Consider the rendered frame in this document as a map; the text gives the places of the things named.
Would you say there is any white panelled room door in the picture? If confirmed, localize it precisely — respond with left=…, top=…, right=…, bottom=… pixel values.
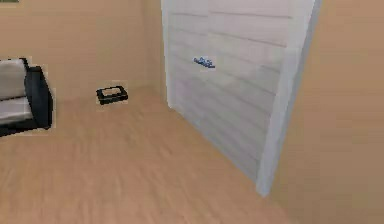
left=160, top=0, right=324, bottom=198

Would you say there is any black tray-shaped box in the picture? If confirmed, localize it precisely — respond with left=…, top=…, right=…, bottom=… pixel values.
left=95, top=85, right=129, bottom=106

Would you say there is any black sofa with grey cushions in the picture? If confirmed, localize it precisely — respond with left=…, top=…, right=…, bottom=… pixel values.
left=0, top=57, right=54, bottom=138

